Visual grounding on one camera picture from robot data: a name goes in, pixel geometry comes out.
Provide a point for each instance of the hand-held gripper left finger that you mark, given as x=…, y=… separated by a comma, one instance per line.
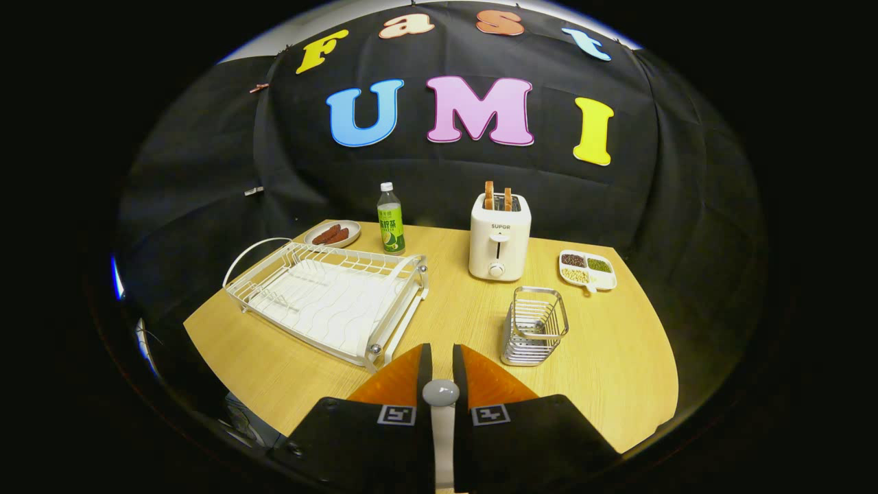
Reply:
x=357, y=442

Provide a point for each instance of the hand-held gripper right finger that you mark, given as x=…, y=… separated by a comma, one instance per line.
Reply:
x=535, y=442

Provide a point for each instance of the light grey spoon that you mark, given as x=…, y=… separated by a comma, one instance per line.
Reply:
x=440, y=392

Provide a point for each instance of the pile of yellow beans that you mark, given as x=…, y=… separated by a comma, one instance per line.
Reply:
x=575, y=275

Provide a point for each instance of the white divided tray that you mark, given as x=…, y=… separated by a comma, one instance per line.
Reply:
x=603, y=280

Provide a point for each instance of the pile of brown beans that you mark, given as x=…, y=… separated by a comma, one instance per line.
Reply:
x=573, y=261

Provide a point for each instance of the pile of green beans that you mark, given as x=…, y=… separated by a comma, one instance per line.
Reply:
x=599, y=265

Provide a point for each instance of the white toaster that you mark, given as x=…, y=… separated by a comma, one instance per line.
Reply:
x=499, y=247

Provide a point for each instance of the brown sausage piece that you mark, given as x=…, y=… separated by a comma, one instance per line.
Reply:
x=337, y=237
x=326, y=234

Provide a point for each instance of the small beige saucer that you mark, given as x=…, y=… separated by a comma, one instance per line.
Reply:
x=351, y=226

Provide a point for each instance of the green tea bottle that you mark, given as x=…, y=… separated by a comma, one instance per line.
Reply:
x=391, y=226

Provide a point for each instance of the toast slice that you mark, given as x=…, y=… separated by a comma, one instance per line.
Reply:
x=488, y=194
x=507, y=199

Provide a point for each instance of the small white clip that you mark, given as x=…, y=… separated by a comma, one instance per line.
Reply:
x=254, y=191

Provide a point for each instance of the black backdrop cloth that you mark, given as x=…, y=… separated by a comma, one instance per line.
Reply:
x=439, y=171

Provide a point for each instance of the small red clamp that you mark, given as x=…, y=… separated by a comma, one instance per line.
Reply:
x=258, y=88

